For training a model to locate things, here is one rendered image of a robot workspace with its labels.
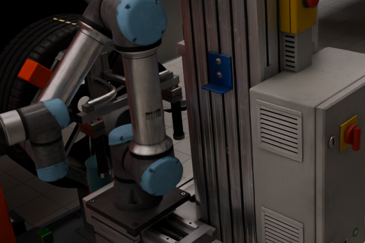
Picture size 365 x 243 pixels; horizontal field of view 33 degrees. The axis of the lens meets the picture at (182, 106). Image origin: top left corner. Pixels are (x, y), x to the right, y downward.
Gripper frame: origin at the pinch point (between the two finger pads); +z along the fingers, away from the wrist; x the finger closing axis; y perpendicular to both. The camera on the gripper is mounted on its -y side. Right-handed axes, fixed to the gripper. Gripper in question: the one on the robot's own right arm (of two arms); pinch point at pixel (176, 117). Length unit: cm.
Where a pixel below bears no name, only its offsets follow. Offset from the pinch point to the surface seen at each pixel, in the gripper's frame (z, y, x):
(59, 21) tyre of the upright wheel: 18, 35, -41
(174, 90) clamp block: 0.9, 11.8, 1.4
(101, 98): 29.1, 17.8, -2.0
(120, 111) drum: 19.2, 8.0, -6.9
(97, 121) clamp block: 33.7, 12.0, 0.7
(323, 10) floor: -358, -84, -201
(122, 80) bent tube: 14.6, 17.5, -10.1
